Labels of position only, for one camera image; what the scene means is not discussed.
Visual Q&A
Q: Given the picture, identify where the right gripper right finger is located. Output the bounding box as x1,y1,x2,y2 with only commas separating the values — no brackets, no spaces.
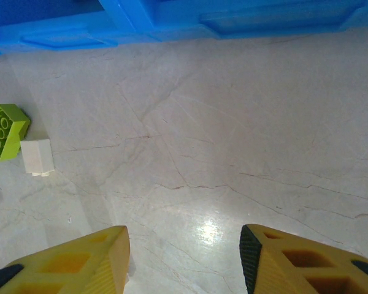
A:
239,224,368,294

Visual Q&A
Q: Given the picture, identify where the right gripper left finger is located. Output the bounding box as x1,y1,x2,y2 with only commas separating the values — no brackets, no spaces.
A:
0,225,131,294

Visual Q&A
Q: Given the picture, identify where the blue three-compartment bin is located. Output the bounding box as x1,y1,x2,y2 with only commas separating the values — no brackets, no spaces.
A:
0,0,368,58

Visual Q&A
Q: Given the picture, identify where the small cream lego brick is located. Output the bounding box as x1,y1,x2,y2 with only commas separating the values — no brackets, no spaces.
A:
20,138,55,178

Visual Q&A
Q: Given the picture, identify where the green lego brick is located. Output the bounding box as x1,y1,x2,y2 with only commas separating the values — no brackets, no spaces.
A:
0,104,31,162

